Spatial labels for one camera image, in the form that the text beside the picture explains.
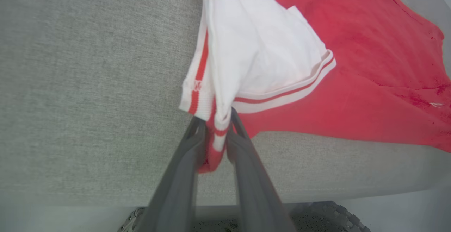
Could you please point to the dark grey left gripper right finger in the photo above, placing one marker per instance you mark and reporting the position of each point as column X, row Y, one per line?
column 253, row 189

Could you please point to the red and white basketball jersey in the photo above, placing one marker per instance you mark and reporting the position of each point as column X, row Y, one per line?
column 352, row 49

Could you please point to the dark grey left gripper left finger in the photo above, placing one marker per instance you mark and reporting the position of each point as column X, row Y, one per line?
column 176, row 189

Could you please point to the grey fabric cushion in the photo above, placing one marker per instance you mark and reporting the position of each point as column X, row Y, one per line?
column 88, row 84

